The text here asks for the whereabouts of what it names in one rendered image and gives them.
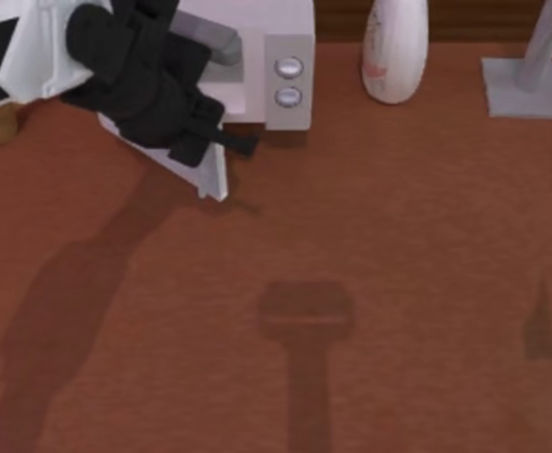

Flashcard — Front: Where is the white ceramic vase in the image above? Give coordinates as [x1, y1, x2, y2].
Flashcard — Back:
[361, 0, 428, 106]

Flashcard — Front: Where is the small brown round object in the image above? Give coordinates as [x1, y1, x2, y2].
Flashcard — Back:
[0, 102, 23, 145]

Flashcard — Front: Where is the white stand with square base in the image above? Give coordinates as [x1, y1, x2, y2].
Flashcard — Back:
[480, 0, 552, 118]

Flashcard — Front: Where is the white microwave oven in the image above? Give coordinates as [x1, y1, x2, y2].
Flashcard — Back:
[174, 0, 317, 134]

